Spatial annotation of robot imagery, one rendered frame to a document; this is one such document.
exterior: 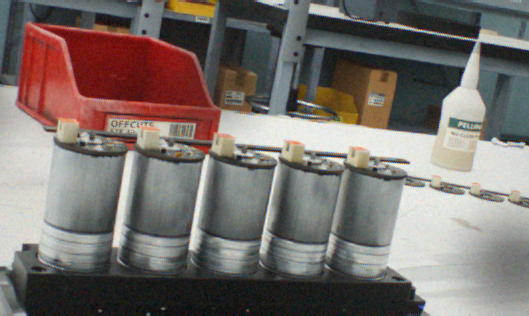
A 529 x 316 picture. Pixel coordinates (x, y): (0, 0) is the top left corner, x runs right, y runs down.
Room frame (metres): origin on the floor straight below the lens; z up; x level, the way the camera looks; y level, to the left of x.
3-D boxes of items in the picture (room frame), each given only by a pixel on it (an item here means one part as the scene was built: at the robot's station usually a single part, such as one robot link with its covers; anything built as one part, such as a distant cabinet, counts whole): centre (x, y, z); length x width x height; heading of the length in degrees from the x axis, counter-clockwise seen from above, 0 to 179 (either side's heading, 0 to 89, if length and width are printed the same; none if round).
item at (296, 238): (0.35, -0.02, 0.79); 0.02 x 0.02 x 0.05
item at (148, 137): (0.33, 0.04, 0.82); 0.01 x 0.01 x 0.01; 27
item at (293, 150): (0.35, -0.01, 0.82); 0.01 x 0.01 x 0.01; 27
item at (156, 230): (0.33, 0.03, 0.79); 0.02 x 0.02 x 0.05
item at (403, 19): (3.30, -0.48, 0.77); 0.24 x 0.16 x 0.04; 114
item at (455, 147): (0.76, -0.14, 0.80); 0.03 x 0.03 x 0.10
